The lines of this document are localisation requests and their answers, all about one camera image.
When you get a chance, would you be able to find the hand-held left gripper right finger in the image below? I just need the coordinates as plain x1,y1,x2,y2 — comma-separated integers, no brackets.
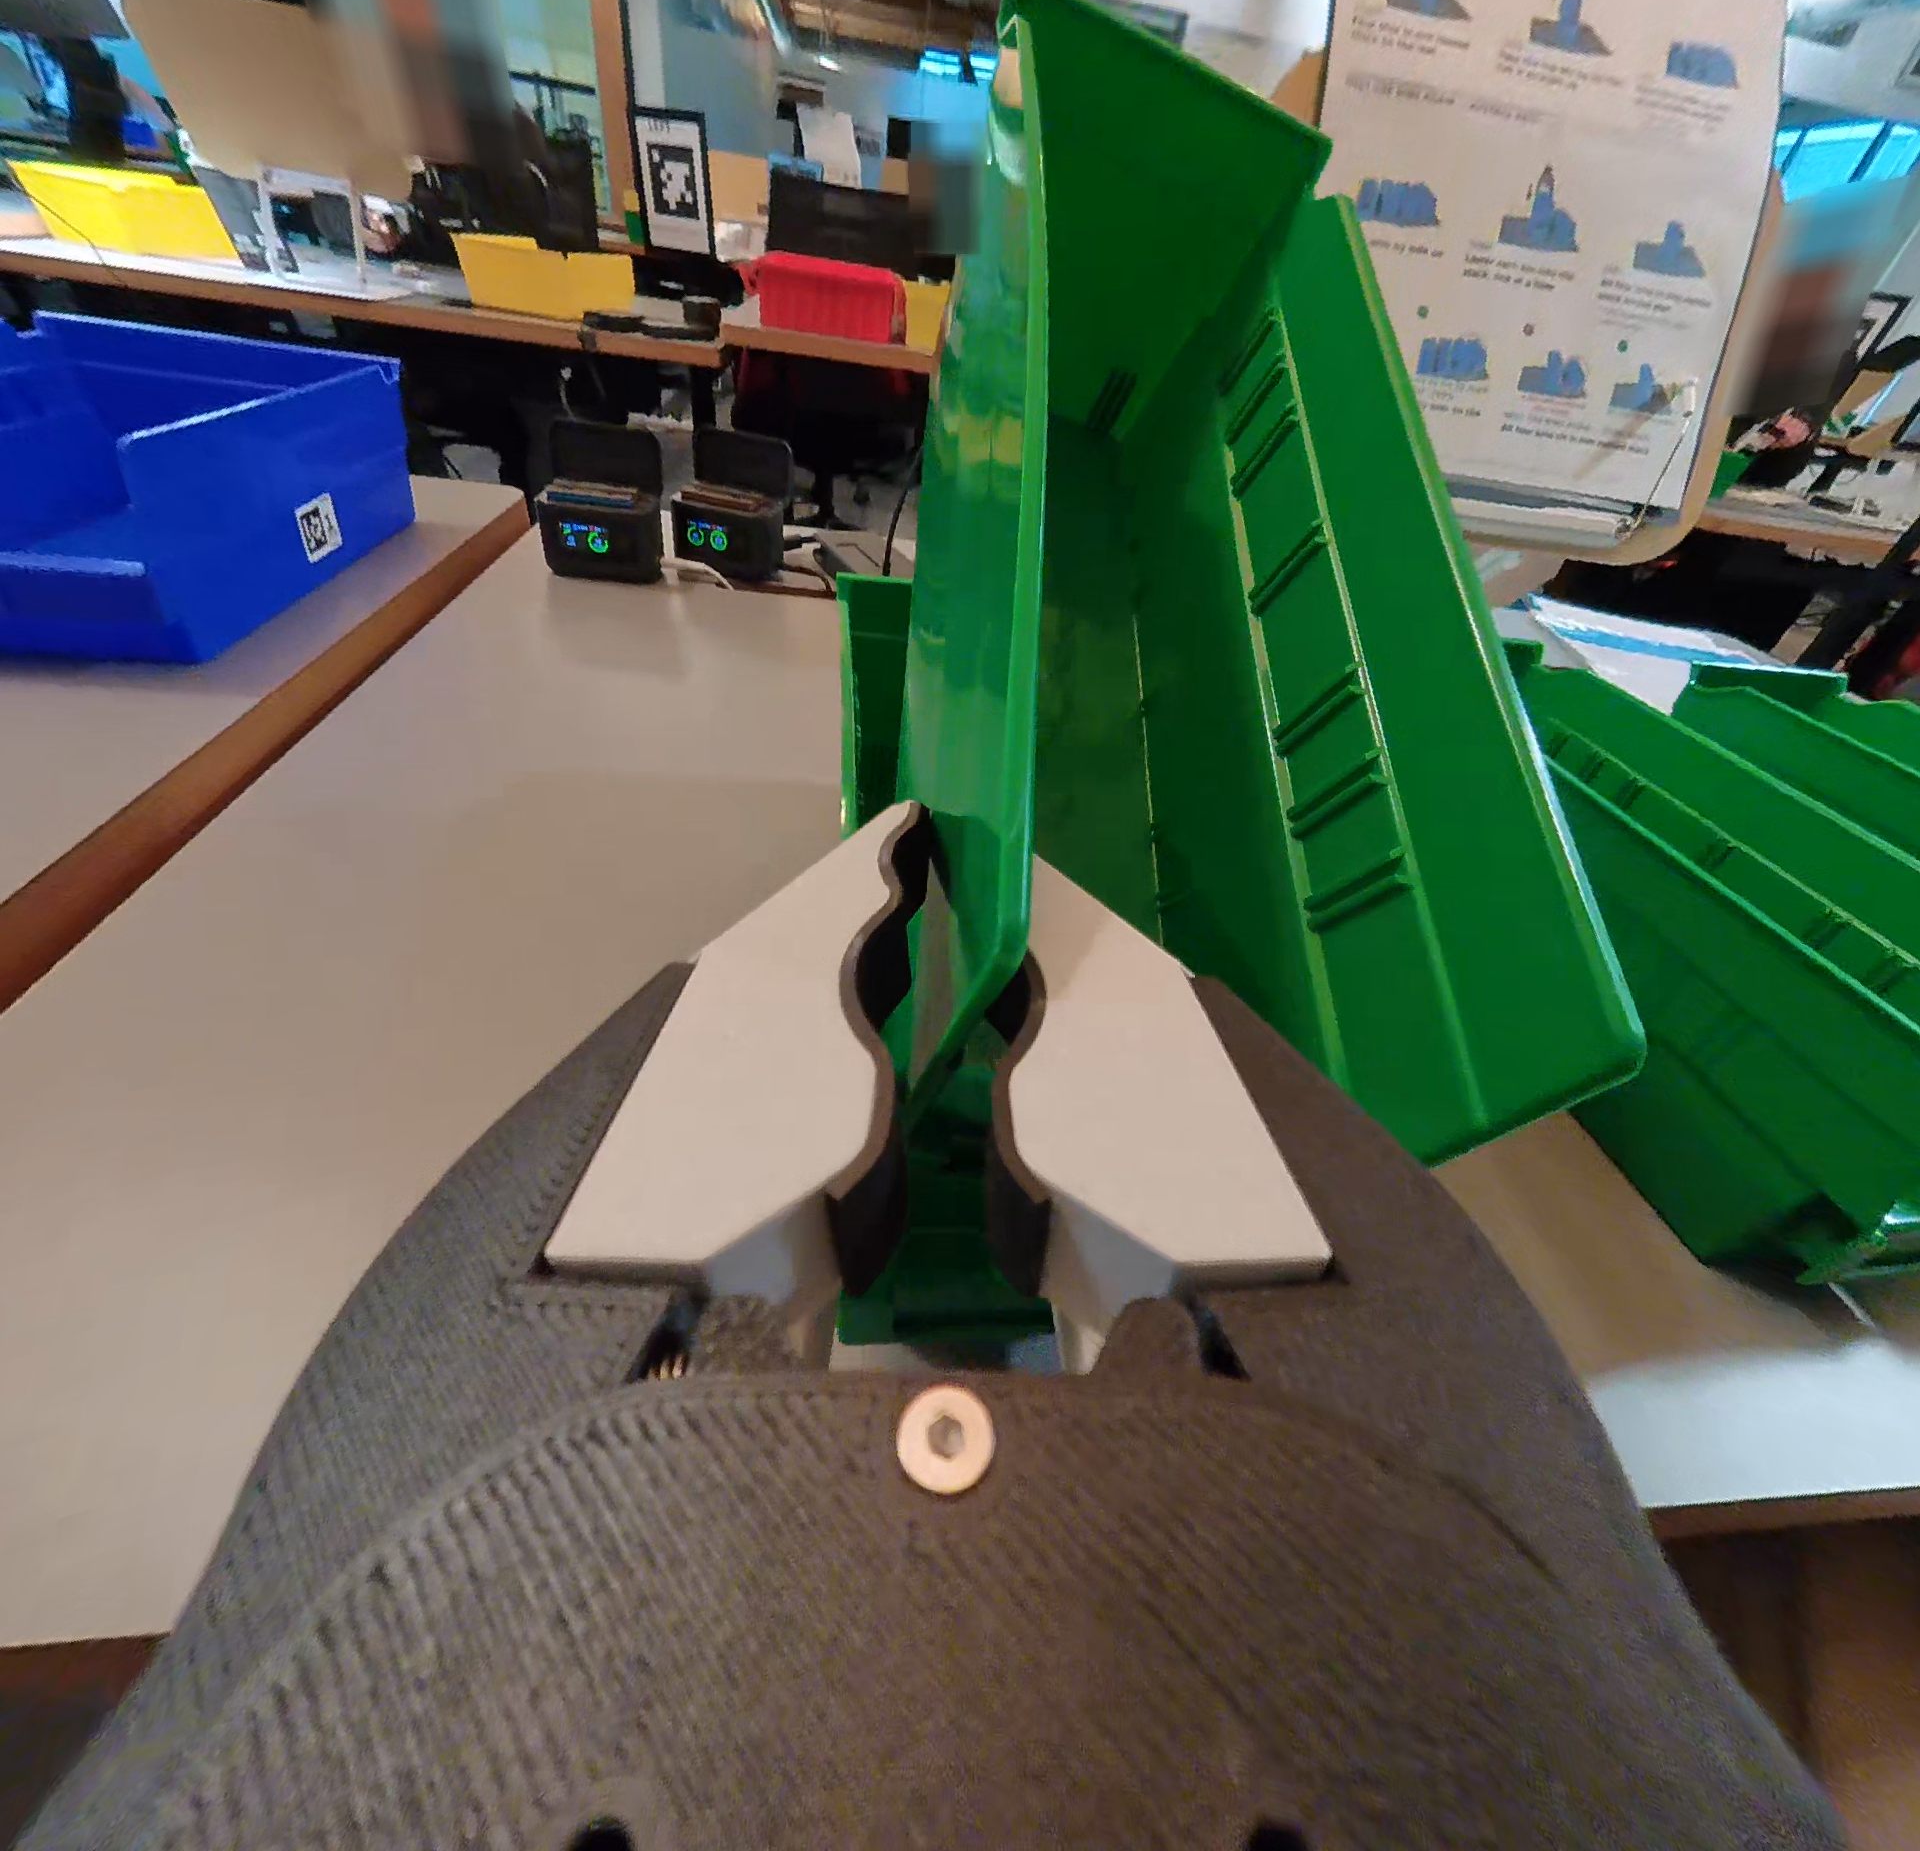
981,867,1336,1342

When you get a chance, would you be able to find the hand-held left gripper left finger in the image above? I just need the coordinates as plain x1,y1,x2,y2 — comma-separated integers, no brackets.
539,800,930,1300

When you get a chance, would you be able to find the grey desk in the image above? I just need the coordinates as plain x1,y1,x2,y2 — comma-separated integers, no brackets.
0,474,537,1013
0,515,1920,1650

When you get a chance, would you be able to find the black device with green lights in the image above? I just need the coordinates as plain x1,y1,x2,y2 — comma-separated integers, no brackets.
669,425,797,580
537,418,665,584

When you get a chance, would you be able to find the white paper with blue print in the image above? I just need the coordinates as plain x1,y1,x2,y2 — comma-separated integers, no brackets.
1492,591,1699,685

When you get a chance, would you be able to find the blue plastic bin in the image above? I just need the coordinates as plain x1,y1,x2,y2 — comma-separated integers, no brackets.
0,308,418,667

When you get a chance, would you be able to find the red plastic bin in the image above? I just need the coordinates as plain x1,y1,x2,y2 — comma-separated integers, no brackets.
741,250,910,348

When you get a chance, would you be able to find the long wooden workbench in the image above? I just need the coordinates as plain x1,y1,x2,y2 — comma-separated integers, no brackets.
0,238,947,376

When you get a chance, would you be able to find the yellow plastic bin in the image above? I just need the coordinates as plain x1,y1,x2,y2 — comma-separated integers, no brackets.
452,230,640,326
6,158,245,265

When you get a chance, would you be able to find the wooden table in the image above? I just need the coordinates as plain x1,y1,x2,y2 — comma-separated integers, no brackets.
1694,492,1920,562

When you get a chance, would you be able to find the instruction sheet on stand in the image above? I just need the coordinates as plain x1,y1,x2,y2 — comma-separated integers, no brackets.
1266,0,1789,566

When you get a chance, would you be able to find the black and white marker sign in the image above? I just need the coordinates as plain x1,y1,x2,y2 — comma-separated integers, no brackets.
629,108,716,256

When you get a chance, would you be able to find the printed instruction sheet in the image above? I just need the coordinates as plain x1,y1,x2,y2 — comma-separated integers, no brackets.
1318,0,1789,512

